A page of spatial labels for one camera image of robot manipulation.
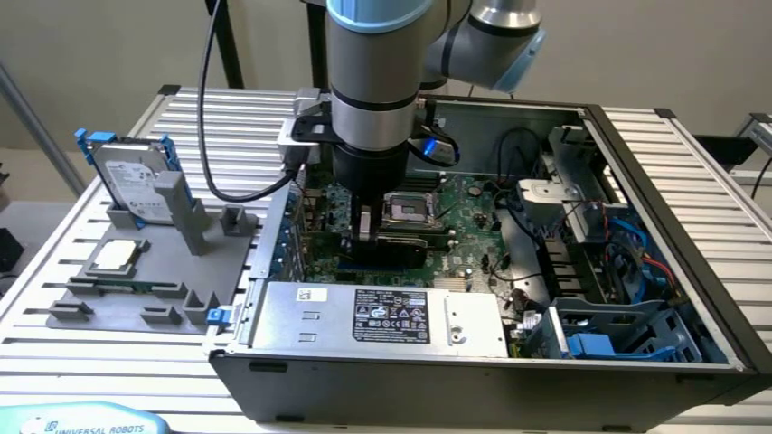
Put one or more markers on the grey parts rack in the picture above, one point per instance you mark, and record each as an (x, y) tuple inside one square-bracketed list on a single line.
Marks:
[(157, 271)]

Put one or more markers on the silver chipset heatsink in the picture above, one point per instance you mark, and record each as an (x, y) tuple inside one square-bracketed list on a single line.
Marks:
[(451, 284)]

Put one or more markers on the CPU socket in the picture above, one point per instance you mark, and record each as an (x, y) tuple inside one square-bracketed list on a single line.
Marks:
[(413, 208)]

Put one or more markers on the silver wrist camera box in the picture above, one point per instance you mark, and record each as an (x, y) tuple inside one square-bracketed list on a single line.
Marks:
[(305, 122)]

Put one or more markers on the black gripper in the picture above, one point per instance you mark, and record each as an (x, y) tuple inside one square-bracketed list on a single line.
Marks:
[(371, 172)]

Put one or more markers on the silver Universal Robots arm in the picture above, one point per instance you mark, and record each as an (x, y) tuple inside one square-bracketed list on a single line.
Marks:
[(374, 68)]

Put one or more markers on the teal teach pendant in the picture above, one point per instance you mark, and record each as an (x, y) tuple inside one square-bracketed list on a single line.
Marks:
[(79, 420)]

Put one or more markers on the grey aluminium pole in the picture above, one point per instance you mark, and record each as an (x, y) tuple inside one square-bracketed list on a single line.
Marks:
[(37, 131)]

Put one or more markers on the silver power supply unit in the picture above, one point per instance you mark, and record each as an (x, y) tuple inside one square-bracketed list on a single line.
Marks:
[(338, 316)]

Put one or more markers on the blue case latch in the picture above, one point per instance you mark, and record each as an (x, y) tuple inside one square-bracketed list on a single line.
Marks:
[(219, 315)]

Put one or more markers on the hard disk in blue bracket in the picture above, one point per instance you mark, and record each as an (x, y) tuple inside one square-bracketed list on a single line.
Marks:
[(135, 185)]

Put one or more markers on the silver CPU chip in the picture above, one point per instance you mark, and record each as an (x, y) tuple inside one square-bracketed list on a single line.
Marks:
[(117, 255)]

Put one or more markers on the black graphics card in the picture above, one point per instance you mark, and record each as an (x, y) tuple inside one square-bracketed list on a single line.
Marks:
[(406, 246)]

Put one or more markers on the green motherboard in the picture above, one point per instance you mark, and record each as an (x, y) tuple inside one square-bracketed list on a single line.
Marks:
[(471, 244)]

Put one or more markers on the metal disk bay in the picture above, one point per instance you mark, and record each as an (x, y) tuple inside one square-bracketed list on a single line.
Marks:
[(573, 190)]

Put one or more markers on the black open PC case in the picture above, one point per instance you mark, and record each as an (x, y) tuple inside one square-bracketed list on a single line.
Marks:
[(459, 389)]

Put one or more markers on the black frame post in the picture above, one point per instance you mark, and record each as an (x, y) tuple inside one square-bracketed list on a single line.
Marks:
[(230, 40)]

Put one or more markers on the blue plastic drive caddy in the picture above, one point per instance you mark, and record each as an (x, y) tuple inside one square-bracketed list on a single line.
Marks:
[(627, 334)]

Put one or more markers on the green RAM stick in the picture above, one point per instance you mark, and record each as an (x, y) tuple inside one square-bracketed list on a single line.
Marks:
[(139, 286)]

